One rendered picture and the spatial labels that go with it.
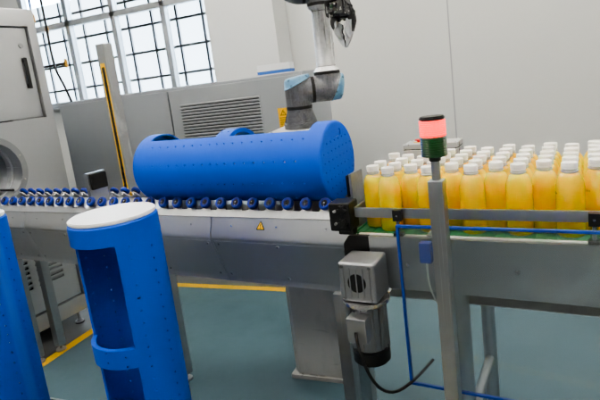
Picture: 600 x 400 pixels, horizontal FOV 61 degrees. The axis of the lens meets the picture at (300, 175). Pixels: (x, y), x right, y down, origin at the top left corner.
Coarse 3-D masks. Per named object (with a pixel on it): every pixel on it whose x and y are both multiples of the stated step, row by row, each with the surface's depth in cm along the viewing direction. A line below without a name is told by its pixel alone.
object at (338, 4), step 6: (330, 0) 168; (336, 0) 168; (342, 0) 167; (348, 0) 169; (330, 6) 168; (336, 6) 168; (342, 6) 166; (348, 6) 170; (330, 12) 168; (336, 12) 167; (342, 12) 166; (348, 12) 168; (336, 18) 171; (342, 18) 172
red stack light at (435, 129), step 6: (444, 120) 122; (420, 126) 124; (426, 126) 122; (432, 126) 122; (438, 126) 122; (444, 126) 123; (420, 132) 125; (426, 132) 123; (432, 132) 122; (438, 132) 122; (444, 132) 123
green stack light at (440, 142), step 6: (420, 138) 126; (426, 138) 123; (432, 138) 122; (438, 138) 122; (444, 138) 123; (426, 144) 123; (432, 144) 123; (438, 144) 122; (444, 144) 123; (426, 150) 124; (432, 150) 123; (438, 150) 123; (444, 150) 123; (426, 156) 124; (432, 156) 123; (438, 156) 123
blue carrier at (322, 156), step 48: (144, 144) 212; (192, 144) 197; (240, 144) 185; (288, 144) 174; (336, 144) 178; (144, 192) 213; (192, 192) 200; (240, 192) 189; (288, 192) 179; (336, 192) 177
